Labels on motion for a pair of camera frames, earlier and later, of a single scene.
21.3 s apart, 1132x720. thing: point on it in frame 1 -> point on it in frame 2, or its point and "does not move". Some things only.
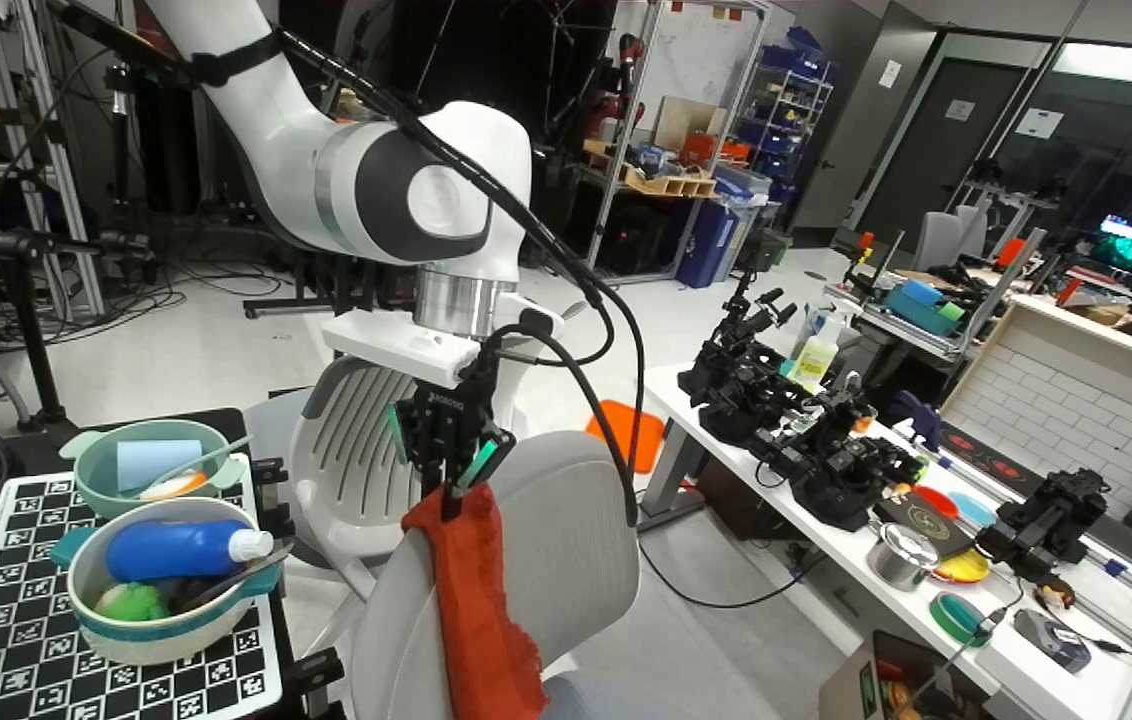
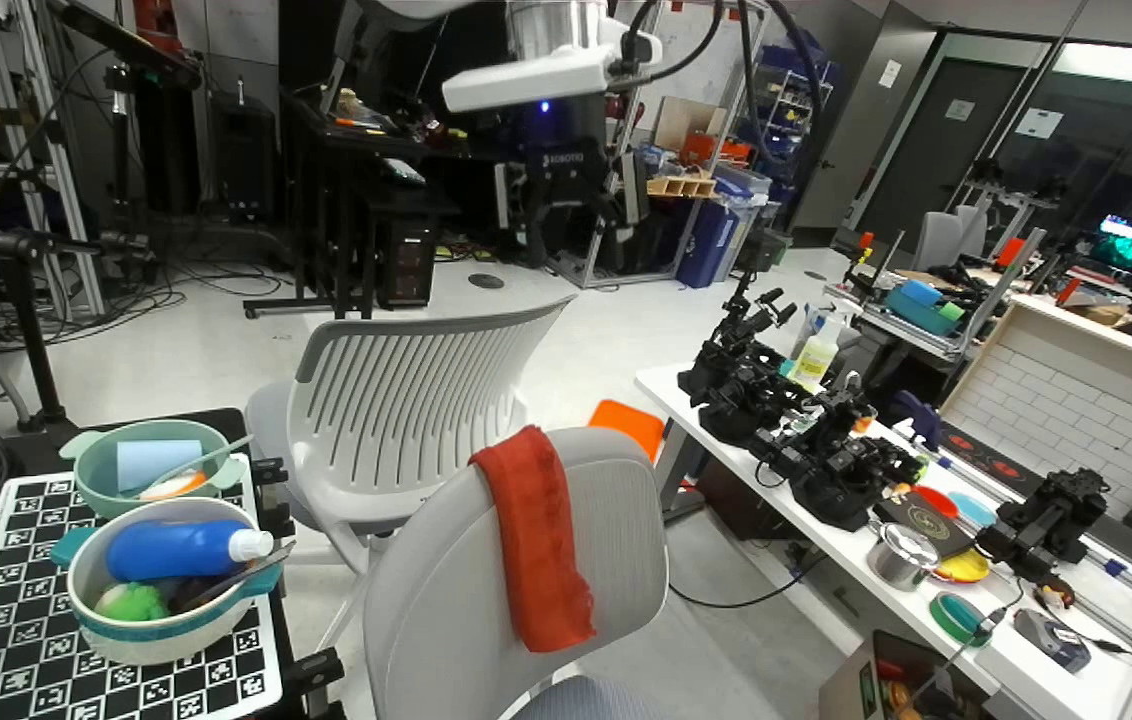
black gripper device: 1047,528 does not move
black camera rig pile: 814,443 does not move
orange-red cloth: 489,658 -> 542,537
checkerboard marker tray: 24,651 does not move
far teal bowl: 144,461 does not move
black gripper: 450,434 -> 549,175
